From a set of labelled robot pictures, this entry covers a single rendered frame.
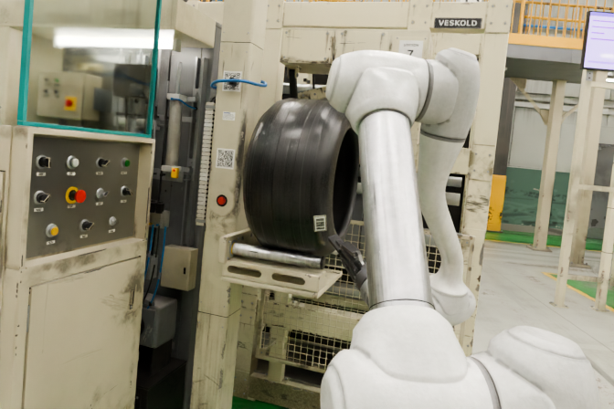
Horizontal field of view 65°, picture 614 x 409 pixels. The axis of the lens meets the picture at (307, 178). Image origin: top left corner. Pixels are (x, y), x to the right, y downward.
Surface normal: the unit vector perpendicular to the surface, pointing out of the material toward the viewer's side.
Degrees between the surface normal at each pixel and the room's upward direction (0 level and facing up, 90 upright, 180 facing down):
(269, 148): 71
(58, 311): 90
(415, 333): 51
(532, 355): 47
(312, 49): 90
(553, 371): 57
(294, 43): 90
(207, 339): 90
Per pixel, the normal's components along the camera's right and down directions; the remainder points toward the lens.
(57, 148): 0.95, 0.11
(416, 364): 0.08, -0.58
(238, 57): -0.29, 0.02
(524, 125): -0.04, 0.05
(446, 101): 0.25, 0.36
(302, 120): -0.16, -0.65
